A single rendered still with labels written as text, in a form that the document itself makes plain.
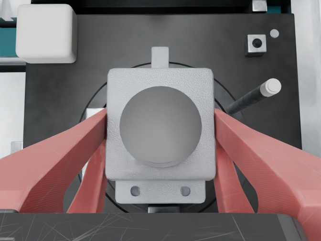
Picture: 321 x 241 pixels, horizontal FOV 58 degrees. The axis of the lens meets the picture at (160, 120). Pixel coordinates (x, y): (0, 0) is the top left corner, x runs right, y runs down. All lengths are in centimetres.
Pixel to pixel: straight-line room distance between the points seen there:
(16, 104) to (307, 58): 29
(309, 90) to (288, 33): 5
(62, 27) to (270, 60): 18
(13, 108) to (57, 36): 11
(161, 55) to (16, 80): 21
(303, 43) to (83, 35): 20
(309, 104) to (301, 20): 8
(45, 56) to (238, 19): 17
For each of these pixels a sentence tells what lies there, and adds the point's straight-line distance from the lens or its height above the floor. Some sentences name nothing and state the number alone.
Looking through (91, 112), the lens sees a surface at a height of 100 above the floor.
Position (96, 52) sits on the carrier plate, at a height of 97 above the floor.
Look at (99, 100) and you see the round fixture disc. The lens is 24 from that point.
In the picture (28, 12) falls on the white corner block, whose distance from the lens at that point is 28.
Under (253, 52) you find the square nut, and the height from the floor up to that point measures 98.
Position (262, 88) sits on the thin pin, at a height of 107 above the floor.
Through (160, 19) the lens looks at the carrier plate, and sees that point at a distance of 27.
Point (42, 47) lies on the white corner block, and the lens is 26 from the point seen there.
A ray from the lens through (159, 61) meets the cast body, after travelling 16.
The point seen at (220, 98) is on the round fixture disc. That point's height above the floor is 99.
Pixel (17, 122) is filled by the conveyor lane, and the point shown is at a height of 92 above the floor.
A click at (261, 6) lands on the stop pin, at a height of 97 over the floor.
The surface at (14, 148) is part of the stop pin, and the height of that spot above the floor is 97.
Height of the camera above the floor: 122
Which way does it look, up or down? 84 degrees down
